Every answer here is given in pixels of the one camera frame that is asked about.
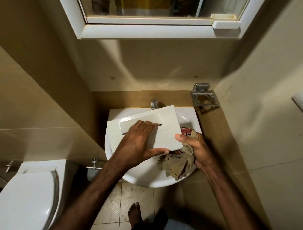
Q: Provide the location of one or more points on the person's left hand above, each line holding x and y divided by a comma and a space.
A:
137, 142

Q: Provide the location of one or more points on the person's right hand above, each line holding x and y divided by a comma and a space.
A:
201, 149

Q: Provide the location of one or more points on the beige striped rag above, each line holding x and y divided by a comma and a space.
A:
177, 165

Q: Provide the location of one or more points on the white detergent drawer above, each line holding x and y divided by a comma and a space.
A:
165, 118

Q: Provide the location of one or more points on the chrome faucet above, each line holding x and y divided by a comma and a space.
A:
154, 104

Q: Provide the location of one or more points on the person's left forearm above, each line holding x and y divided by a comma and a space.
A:
87, 196

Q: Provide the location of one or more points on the person's right forearm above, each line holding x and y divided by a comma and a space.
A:
227, 199

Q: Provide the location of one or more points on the person's left foot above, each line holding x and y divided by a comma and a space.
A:
135, 214

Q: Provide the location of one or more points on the person's foot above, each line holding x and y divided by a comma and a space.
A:
159, 219
135, 214

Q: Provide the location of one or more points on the person's right foot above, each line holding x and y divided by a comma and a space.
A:
159, 219

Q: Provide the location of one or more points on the person's black shorts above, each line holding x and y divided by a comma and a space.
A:
151, 226

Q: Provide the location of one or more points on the white ceramic sink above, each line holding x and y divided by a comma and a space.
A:
146, 177

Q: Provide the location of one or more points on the metal toilet paper holder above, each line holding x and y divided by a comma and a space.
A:
93, 169

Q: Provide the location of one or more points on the white mirror cabinet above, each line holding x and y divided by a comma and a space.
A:
146, 32

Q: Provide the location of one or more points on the white toilet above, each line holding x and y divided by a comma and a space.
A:
26, 199

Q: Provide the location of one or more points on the white cabinet side shelf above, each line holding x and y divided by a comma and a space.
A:
226, 24

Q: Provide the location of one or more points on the metal wall tumbler holder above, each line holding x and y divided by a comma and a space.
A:
204, 96

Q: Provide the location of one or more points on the metal wall sprayer bracket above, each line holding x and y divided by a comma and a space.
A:
13, 167

